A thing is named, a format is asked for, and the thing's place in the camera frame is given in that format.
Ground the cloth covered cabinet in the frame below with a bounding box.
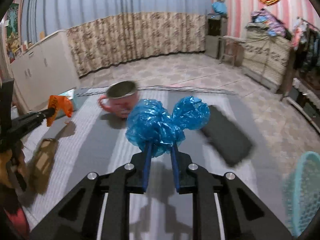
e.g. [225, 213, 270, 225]
[242, 24, 290, 93]

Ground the light blue tissue box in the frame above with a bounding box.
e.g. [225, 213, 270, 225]
[59, 88, 78, 111]

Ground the white cabinet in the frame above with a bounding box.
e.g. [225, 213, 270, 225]
[10, 30, 80, 112]

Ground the water dispenser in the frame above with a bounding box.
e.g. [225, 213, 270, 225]
[205, 14, 228, 59]

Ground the clothes rack with clothes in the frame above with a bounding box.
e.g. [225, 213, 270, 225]
[280, 16, 320, 100]

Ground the light blue waste basket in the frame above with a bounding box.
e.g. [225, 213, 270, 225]
[283, 151, 319, 237]

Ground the pink metal mug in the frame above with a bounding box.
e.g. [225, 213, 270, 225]
[98, 81, 139, 119]

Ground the pile of clothes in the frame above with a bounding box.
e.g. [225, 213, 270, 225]
[246, 8, 286, 37]

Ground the floral beige curtain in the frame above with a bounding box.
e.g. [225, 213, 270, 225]
[66, 12, 206, 77]

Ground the low tv bench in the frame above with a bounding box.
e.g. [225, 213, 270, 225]
[286, 77, 319, 134]

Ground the blue covered potted plant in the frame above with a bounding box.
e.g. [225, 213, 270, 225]
[212, 0, 227, 15]

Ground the black flat case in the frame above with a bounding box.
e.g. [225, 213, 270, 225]
[201, 105, 254, 167]

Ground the blue plastic bag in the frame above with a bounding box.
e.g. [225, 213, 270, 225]
[126, 96, 210, 158]

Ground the orange plastic bag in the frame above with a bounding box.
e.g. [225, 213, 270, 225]
[47, 95, 73, 127]

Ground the small folding table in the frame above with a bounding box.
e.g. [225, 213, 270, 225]
[219, 35, 246, 67]

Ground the striped grey table cloth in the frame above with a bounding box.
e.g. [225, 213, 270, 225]
[26, 90, 292, 239]

